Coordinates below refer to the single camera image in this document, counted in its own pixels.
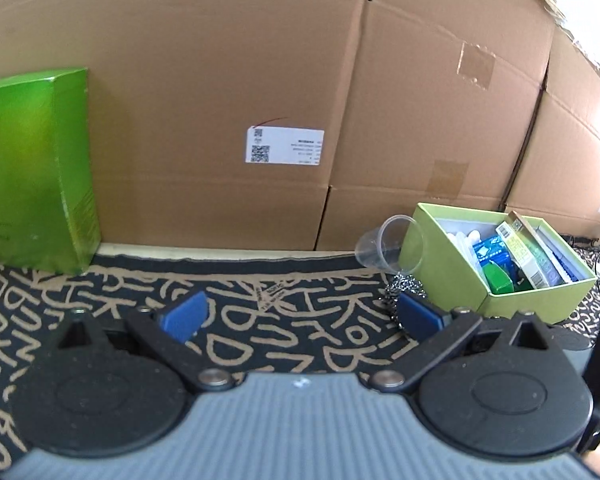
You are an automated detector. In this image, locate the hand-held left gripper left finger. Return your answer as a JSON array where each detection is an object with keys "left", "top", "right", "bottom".
[{"left": 45, "top": 290, "right": 234, "bottom": 394}]

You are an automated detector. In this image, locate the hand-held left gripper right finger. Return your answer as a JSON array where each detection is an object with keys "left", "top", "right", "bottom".
[{"left": 370, "top": 291, "right": 561, "bottom": 392}]

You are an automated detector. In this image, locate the steel wool scrubber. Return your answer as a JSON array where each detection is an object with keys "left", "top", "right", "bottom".
[{"left": 382, "top": 272, "right": 429, "bottom": 322}]

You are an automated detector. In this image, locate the light green box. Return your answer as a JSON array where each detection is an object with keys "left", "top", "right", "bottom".
[{"left": 397, "top": 202, "right": 597, "bottom": 324}]

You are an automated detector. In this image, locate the small green box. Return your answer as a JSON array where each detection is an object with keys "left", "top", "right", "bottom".
[{"left": 483, "top": 260, "right": 517, "bottom": 295}]

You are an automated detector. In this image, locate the white glove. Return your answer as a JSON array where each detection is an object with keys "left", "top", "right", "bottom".
[{"left": 447, "top": 229, "right": 484, "bottom": 257}]

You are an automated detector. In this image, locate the blue packet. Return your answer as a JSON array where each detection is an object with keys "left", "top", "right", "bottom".
[{"left": 472, "top": 237, "right": 514, "bottom": 272}]

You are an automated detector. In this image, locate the pale yellow box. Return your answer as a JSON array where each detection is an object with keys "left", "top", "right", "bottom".
[{"left": 494, "top": 220, "right": 552, "bottom": 289}]

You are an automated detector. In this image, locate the gold box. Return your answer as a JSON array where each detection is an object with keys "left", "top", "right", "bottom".
[{"left": 509, "top": 210, "right": 544, "bottom": 241}]

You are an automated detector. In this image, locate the clear plastic cup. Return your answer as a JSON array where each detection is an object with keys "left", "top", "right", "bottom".
[{"left": 354, "top": 213, "right": 425, "bottom": 276}]

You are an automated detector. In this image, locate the black patterned cloth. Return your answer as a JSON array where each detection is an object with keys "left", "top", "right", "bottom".
[{"left": 0, "top": 251, "right": 600, "bottom": 467}]

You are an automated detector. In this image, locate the tall green box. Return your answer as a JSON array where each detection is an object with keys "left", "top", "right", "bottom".
[{"left": 0, "top": 67, "right": 102, "bottom": 276}]

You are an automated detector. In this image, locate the large cardboard box white label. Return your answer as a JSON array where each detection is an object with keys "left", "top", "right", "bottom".
[{"left": 0, "top": 0, "right": 555, "bottom": 252}]

